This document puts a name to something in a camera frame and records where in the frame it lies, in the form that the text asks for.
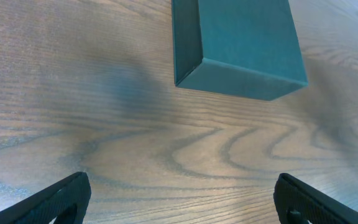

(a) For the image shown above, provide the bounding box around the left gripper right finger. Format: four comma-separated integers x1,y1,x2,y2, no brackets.
273,173,358,224

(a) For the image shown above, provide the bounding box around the dark green box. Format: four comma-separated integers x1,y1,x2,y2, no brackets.
172,0,308,101

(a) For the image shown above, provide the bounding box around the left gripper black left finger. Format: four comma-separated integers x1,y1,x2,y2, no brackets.
0,172,91,224

